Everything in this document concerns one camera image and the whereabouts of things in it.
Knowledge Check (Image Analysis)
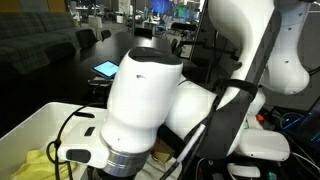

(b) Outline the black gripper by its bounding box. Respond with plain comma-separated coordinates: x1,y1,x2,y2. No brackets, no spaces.
87,166,135,180

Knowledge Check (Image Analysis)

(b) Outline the yellow cloth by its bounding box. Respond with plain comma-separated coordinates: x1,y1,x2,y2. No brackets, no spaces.
11,148,79,180

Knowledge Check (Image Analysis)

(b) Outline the white storage box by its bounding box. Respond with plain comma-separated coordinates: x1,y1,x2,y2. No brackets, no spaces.
0,101,111,180

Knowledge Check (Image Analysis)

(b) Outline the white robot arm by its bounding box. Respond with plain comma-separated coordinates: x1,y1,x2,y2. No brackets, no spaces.
89,0,315,177

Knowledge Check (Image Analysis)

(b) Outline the white cloth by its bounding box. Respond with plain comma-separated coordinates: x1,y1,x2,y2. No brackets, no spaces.
134,156,175,180

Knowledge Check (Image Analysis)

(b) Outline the tablet with lit screen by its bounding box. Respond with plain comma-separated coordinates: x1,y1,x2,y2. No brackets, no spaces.
92,61,119,79

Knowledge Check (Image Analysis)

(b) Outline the green plaid sofa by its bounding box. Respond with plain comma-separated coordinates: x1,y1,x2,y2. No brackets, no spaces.
0,12,80,74

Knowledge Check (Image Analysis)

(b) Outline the laptop with dark screen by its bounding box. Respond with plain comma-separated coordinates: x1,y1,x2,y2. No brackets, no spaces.
283,101,320,154

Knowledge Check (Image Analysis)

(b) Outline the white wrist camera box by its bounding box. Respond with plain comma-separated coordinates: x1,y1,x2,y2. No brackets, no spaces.
58,121,109,169

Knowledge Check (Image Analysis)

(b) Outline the black cable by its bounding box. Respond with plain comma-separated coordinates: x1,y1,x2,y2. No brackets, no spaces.
45,103,108,180

